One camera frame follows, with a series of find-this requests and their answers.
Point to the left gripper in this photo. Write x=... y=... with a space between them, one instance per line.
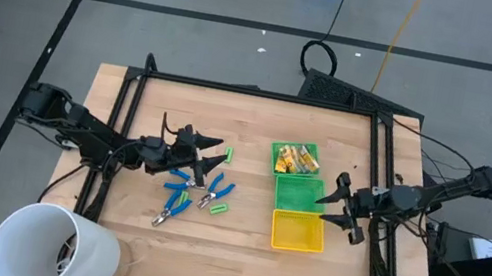
x=174 y=158

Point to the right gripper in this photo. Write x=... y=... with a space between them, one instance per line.
x=365 y=202

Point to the green eraser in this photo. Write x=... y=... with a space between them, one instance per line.
x=218 y=209
x=184 y=197
x=228 y=154

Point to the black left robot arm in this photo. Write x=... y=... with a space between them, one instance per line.
x=90 y=131

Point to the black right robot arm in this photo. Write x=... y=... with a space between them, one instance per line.
x=439 y=192

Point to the green plastic basket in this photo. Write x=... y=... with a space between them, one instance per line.
x=299 y=194
x=293 y=174

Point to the yellow plastic basket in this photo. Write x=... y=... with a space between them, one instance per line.
x=298 y=231

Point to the black perforated metal case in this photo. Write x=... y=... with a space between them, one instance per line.
x=335 y=90

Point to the wooden lamp base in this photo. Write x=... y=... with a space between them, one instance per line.
x=123 y=263

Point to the white lamp shade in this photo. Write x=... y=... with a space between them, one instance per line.
x=29 y=242

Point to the black table frame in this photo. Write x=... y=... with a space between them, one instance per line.
x=259 y=93

